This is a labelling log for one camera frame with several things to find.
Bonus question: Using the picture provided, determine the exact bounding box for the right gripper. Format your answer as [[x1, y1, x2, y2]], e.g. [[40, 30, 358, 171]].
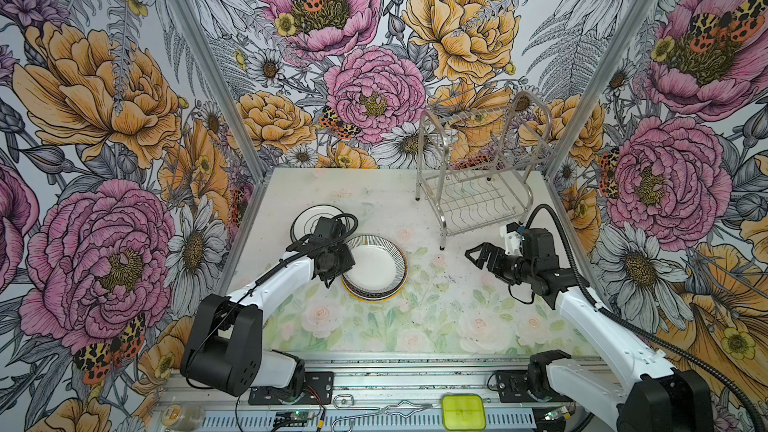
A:
[[465, 241, 536, 288]]

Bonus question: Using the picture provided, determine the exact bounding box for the large dark rimmed plate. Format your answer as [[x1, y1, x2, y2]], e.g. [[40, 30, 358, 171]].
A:
[[341, 235, 408, 295]]

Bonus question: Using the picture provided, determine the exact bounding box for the metal wire dish rack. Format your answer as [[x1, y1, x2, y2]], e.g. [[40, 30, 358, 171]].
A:
[[415, 91, 553, 251]]

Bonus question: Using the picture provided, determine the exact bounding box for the black geometric pattern plate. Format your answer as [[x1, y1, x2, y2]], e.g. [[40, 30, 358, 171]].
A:
[[342, 280, 405, 303]]

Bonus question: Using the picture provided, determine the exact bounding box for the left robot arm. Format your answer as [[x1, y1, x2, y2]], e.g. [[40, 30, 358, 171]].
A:
[[179, 213, 358, 399]]

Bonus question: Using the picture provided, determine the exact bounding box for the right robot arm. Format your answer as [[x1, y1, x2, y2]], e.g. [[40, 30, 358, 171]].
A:
[[465, 227, 715, 431]]

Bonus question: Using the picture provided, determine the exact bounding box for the green square button box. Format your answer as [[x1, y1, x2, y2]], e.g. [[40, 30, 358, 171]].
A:
[[441, 394, 487, 432]]

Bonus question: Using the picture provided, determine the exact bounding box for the small circuit board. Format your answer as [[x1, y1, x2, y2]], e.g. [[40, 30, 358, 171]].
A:
[[272, 410, 320, 431]]

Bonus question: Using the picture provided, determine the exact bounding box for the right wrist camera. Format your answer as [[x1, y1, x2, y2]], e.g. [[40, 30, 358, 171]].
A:
[[500, 222, 525, 257]]

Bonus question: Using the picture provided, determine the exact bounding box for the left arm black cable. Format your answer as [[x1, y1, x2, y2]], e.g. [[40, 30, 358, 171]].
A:
[[182, 211, 360, 391]]

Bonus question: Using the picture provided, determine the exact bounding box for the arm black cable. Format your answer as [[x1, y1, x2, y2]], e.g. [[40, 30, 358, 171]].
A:
[[524, 203, 768, 432], [182, 211, 360, 391]]

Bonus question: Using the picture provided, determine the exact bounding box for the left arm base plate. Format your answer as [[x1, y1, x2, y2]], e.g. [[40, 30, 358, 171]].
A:
[[248, 371, 335, 406]]

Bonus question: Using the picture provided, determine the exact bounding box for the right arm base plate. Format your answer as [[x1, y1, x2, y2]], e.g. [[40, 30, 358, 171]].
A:
[[493, 370, 534, 404]]

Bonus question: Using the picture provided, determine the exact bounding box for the aluminium front rail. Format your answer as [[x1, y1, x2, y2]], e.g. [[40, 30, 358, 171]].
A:
[[150, 356, 616, 431]]

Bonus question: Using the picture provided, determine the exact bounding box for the metal wire hook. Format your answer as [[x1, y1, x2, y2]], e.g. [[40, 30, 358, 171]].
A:
[[331, 400, 434, 431]]

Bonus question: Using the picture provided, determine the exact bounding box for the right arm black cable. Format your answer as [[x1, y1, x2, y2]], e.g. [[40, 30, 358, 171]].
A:
[[524, 203, 768, 432]]

